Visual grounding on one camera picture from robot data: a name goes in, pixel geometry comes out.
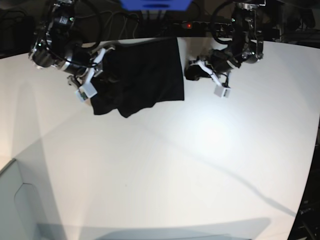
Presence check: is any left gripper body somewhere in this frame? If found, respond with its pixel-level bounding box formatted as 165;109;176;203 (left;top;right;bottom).
188;49;242;87

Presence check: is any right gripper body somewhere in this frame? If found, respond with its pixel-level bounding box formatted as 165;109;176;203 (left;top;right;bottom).
61;46;116;88

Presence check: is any black T-shirt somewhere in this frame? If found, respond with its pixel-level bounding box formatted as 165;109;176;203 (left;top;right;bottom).
90;38;185;118

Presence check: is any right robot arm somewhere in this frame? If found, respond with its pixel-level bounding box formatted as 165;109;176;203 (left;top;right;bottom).
28;0;117;88

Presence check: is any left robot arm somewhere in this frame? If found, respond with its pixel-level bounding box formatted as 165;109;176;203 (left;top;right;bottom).
184;0;266;88

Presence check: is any black power strip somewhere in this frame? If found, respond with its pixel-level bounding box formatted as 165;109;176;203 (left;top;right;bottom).
181;21;233;32

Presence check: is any blue plastic bin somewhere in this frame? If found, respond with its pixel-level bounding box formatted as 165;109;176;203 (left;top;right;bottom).
120;0;192;11

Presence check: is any grey cabinet at lower left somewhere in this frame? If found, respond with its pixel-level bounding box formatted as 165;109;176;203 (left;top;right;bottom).
0;159;54;240

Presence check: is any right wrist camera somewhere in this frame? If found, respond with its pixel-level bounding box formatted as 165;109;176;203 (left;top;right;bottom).
75;83;98;102

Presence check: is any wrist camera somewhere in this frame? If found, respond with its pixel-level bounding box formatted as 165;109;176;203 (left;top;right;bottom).
214;85;231;98
75;83;98;102

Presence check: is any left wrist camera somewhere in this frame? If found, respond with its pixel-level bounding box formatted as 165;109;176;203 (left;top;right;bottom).
214;85;231;98

